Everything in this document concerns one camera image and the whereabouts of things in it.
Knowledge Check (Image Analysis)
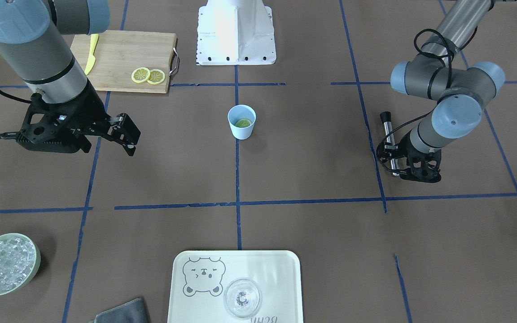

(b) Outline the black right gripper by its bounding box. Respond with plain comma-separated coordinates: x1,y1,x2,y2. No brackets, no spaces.
16,81,141,156

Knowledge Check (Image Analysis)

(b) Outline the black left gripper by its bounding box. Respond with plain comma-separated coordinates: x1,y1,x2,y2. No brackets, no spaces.
376,134,443,183

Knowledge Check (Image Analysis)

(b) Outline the steel muddler black tip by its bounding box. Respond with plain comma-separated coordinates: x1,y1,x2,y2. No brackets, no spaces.
380,112,399,170

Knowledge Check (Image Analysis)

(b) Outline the yellow lemon slice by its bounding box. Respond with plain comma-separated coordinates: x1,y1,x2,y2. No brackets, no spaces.
234,118,253,128

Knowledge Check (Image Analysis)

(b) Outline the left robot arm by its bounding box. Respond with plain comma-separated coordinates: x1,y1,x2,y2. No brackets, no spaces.
375,0,505,183

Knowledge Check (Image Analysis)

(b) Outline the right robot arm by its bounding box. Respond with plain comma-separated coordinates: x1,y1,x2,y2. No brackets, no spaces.
0,0,141,156

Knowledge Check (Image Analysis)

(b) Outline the lemon slice on board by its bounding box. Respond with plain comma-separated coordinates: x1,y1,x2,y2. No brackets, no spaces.
131,67,151,83
146,69,166,85

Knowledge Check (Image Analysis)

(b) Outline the light blue plastic cup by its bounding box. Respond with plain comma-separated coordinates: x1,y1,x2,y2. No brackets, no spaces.
227,105,256,140

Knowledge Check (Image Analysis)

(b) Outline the yellow plastic knife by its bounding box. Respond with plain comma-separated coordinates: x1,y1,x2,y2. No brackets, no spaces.
84,34,99,75

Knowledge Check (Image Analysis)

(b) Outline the cream bear serving tray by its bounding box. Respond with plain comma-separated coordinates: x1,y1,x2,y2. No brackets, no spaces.
167,251,304,323

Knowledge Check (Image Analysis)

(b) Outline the green bowl of ice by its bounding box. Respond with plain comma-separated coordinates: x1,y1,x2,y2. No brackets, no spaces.
0,233,41,296

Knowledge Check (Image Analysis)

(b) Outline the grey folded cloth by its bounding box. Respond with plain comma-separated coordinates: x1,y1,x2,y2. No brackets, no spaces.
90,298,149,323

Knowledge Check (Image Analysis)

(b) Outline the clear wine glass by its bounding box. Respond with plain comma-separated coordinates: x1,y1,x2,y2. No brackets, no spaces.
224,278,262,319

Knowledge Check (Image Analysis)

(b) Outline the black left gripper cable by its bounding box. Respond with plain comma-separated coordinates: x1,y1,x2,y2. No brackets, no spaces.
375,29,459,175

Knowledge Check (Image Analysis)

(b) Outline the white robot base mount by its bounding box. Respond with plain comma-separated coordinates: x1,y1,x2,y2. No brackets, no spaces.
196,0,277,66

